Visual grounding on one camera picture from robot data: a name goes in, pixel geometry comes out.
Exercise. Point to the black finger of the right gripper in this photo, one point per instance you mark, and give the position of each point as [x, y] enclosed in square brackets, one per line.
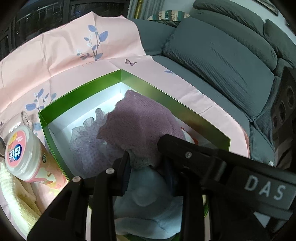
[202, 166]

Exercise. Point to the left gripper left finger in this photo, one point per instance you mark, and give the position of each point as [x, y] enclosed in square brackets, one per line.
[122, 171]

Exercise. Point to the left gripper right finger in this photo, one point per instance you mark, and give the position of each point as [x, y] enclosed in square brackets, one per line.
[173, 176]

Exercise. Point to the red white knitted sock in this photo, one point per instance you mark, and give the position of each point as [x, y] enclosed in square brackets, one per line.
[189, 135]

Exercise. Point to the light blue plush toy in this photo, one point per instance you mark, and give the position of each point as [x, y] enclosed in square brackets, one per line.
[147, 208]

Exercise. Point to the purple knitted cloth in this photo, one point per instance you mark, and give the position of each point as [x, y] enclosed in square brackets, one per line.
[136, 125]

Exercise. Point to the cream yellow towel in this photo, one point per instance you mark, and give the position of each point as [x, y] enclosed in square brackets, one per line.
[21, 201]

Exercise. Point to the purple mesh bath sponge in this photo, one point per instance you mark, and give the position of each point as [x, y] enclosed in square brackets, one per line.
[92, 155]

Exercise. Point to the green cardboard box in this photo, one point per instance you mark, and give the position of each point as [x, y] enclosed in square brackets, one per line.
[68, 209]

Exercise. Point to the pink lidded plastic jar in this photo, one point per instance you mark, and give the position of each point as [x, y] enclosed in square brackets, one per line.
[27, 158]

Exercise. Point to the clear glass bottle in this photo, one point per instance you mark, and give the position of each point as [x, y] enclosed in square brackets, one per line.
[21, 119]

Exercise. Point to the grey fabric sofa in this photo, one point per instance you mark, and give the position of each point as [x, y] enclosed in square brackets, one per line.
[237, 55]

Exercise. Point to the pink floral tablecloth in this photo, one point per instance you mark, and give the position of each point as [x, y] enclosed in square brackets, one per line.
[57, 61]

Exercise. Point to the striped throw pillow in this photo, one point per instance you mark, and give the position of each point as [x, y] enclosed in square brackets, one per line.
[169, 15]

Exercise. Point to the grey curtain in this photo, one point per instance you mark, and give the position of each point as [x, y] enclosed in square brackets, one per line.
[144, 9]

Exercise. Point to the left framed painting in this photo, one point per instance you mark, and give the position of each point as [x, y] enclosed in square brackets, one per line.
[268, 5]

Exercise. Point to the black camera box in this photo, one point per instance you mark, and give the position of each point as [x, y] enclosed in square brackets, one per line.
[283, 109]

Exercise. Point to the dark window frame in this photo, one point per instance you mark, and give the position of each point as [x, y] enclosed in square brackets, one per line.
[36, 17]

